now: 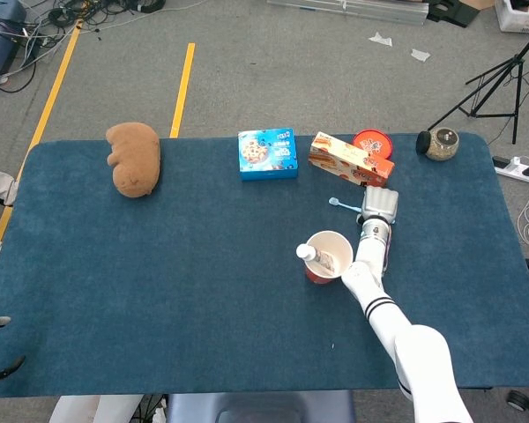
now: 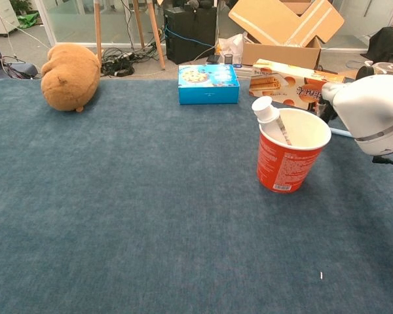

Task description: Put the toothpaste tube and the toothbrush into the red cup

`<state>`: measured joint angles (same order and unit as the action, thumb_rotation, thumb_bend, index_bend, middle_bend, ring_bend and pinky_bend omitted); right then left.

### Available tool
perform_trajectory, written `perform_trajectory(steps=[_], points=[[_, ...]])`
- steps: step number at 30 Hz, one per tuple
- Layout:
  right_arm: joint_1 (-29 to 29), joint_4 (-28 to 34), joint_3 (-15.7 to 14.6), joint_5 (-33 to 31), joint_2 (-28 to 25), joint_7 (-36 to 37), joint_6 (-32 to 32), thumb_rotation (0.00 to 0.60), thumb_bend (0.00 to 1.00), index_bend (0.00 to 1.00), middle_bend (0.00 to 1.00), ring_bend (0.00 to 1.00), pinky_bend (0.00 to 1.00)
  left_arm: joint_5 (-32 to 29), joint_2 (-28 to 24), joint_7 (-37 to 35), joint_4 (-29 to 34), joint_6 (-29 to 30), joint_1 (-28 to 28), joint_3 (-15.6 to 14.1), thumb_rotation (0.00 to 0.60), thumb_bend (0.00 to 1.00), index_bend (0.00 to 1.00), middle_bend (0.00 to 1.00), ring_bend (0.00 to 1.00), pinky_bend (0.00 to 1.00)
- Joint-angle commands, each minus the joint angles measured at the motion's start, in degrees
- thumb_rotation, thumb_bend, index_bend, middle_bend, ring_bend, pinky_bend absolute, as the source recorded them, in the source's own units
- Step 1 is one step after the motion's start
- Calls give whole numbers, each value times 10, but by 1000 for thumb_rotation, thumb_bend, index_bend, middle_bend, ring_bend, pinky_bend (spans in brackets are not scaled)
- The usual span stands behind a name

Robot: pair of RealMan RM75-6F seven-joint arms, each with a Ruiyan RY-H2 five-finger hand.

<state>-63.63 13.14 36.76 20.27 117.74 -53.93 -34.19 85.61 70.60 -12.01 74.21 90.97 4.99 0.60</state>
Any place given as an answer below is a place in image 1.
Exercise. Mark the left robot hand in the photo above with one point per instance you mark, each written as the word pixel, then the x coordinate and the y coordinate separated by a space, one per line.
pixel 0 321

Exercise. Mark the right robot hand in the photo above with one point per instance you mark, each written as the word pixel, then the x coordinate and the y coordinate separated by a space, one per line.
pixel 381 202

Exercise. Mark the light blue toothbrush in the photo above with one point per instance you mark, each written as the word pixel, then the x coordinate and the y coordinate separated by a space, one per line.
pixel 346 205

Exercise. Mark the white toothpaste tube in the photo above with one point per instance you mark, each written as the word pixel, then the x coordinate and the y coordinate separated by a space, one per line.
pixel 304 251

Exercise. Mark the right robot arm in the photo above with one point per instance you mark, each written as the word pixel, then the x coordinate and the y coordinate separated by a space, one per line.
pixel 379 308

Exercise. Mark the orange wafer roll box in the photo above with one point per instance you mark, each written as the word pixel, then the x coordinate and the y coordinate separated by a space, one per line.
pixel 348 163

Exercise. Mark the red round lid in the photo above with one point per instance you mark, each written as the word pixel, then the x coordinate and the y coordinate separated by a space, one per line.
pixel 374 141

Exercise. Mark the red paper cup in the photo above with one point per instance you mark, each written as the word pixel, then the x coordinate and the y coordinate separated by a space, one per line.
pixel 341 251

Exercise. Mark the glass jar with black lid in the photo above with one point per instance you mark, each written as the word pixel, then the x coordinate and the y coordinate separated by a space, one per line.
pixel 441 145

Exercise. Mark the blue cookie box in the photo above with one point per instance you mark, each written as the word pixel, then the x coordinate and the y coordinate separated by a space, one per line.
pixel 268 154

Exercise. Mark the white fabric leg cover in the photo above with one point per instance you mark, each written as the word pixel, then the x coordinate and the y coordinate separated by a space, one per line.
pixel 97 410

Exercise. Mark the white garment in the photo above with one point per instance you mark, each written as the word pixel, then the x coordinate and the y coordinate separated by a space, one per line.
pixel 0 185

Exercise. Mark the white power strip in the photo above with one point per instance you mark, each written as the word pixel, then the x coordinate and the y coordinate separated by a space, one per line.
pixel 516 167

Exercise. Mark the white paper scrap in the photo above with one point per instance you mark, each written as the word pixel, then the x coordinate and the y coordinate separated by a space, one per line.
pixel 420 55
pixel 381 39

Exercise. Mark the blue table mat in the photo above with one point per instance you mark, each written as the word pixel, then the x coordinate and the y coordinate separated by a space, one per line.
pixel 203 264

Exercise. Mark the black tripod stand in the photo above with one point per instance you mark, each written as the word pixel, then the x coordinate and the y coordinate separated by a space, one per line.
pixel 518 59

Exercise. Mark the brown plush toy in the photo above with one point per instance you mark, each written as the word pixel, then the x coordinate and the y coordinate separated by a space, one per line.
pixel 134 158

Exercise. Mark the long yellow floor tape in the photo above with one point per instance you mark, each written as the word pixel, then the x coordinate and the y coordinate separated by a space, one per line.
pixel 48 106

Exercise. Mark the white storage box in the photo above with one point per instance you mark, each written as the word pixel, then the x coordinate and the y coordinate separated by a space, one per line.
pixel 511 17

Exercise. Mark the short yellow floor tape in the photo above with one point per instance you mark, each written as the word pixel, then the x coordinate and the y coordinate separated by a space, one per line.
pixel 183 88

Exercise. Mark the black caster wheels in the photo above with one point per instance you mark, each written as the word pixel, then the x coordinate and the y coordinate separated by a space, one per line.
pixel 518 400

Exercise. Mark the dark blue rounded base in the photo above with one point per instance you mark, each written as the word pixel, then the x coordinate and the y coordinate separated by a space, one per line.
pixel 0 44

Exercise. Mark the aluminium rail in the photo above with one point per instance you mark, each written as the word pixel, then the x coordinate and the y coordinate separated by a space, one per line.
pixel 379 11

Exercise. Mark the black metal bracket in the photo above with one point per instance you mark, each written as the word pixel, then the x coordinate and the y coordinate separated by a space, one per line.
pixel 449 11

